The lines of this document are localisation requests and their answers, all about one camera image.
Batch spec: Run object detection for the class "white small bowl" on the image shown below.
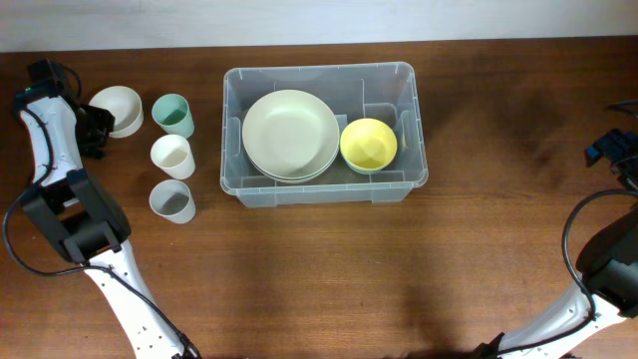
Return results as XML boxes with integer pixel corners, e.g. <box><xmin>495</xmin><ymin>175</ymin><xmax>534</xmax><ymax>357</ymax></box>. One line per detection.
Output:
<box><xmin>89</xmin><ymin>86</ymin><xmax>144</xmax><ymax>139</ymax></box>

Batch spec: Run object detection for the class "mint green cup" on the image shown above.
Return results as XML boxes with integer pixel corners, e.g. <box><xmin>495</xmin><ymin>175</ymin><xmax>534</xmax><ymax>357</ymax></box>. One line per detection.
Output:
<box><xmin>152</xmin><ymin>94</ymin><xmax>194</xmax><ymax>139</ymax></box>

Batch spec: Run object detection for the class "cream white cup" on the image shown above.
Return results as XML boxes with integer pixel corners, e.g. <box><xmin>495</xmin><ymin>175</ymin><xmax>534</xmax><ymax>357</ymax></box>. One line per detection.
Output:
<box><xmin>151</xmin><ymin>135</ymin><xmax>195</xmax><ymax>180</ymax></box>

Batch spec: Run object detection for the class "grey cup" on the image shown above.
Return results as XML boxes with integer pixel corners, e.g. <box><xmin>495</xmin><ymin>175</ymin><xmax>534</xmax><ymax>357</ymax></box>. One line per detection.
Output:
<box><xmin>149</xmin><ymin>179</ymin><xmax>196</xmax><ymax>224</ymax></box>

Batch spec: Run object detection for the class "beige bowl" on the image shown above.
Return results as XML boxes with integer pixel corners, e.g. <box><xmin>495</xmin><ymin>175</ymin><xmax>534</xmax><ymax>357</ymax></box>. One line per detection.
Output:
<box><xmin>242</xmin><ymin>90</ymin><xmax>340</xmax><ymax>177</ymax></box>

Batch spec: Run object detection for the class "cream bowl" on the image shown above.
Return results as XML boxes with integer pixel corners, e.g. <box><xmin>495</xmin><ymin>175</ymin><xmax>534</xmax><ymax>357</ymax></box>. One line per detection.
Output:
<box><xmin>250</xmin><ymin>161</ymin><xmax>332</xmax><ymax>183</ymax></box>

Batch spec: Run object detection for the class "yellow small bowl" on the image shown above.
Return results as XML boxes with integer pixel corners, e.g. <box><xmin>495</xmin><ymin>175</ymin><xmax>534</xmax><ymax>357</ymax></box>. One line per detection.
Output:
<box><xmin>340</xmin><ymin>118</ymin><xmax>398</xmax><ymax>157</ymax></box>

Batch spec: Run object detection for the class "mint green small bowl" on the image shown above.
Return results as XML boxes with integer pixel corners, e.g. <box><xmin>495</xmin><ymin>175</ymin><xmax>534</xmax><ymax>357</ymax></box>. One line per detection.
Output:
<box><xmin>342</xmin><ymin>154</ymin><xmax>395</xmax><ymax>175</ymax></box>

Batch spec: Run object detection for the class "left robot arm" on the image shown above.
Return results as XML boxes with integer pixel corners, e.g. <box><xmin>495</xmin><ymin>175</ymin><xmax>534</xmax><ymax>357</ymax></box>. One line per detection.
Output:
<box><xmin>2</xmin><ymin>59</ymin><xmax>200</xmax><ymax>358</ymax></box>

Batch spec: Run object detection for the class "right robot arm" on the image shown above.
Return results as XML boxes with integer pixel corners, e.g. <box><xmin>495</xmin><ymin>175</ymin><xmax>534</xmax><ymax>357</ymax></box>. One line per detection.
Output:
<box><xmin>472</xmin><ymin>129</ymin><xmax>637</xmax><ymax>359</ymax></box>

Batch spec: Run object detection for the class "clear plastic storage container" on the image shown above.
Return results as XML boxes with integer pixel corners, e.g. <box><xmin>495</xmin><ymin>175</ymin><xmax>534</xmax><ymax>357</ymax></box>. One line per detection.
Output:
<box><xmin>220</xmin><ymin>62</ymin><xmax>429</xmax><ymax>207</ymax></box>

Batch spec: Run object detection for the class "white label in container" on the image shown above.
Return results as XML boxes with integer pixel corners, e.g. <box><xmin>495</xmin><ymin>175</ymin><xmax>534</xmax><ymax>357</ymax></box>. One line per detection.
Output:
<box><xmin>335</xmin><ymin>115</ymin><xmax>348</xmax><ymax>134</ymax></box>

